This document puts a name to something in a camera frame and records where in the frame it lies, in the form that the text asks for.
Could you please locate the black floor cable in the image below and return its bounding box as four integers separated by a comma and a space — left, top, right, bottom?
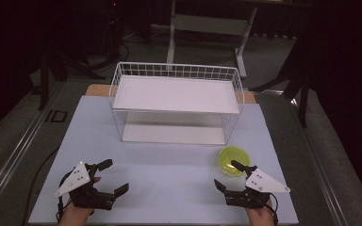
21, 145, 61, 226

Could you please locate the person's left hand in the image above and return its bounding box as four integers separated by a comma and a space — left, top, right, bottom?
58, 176, 102, 226

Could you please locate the metal floor rail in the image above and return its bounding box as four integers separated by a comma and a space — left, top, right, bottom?
0, 80, 64, 216
289, 98, 347, 226

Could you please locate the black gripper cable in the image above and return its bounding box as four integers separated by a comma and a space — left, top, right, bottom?
56, 171, 74, 222
267, 192, 280, 226

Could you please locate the person's right hand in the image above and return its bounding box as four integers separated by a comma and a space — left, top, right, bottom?
244, 198, 278, 226

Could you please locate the white desk frame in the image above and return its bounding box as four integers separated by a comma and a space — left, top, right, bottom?
165, 0, 259, 79

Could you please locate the white wire shelf rack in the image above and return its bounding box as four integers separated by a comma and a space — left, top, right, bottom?
108, 61, 246, 147

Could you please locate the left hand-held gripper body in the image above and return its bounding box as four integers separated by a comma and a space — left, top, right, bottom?
55, 161, 117, 211

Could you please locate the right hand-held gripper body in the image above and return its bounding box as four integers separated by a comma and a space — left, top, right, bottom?
223, 165, 291, 209

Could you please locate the black stand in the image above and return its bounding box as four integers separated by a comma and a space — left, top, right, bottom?
38, 51, 70, 111
249, 29, 314, 129

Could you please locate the yellow-green plastic bowl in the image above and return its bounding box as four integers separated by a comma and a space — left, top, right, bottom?
218, 145, 252, 178

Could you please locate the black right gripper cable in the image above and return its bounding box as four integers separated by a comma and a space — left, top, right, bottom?
267, 192, 280, 226

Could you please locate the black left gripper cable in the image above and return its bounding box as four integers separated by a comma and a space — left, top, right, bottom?
56, 171, 74, 222

